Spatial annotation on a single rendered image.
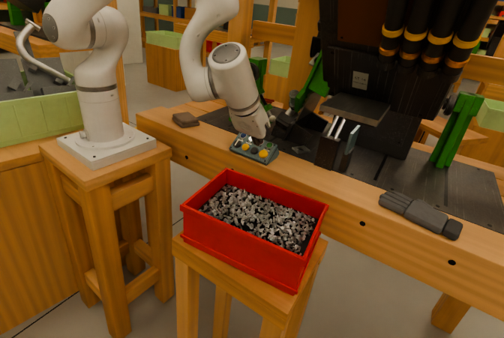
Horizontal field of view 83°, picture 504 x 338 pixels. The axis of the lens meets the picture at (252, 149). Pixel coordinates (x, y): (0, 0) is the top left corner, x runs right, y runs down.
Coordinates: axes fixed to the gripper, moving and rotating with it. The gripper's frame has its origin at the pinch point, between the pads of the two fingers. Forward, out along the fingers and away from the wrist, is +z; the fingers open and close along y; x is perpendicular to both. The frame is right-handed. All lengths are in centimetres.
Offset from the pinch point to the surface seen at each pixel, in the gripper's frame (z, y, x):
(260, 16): 617, -628, 844
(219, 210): -0.7, 2.6, -24.2
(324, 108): -4.3, 15.2, 13.9
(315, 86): 6.0, 5.0, 29.6
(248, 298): 2.4, 19.2, -37.8
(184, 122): 10.6, -36.4, 0.7
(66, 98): -1, -83, -14
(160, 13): 262, -537, 351
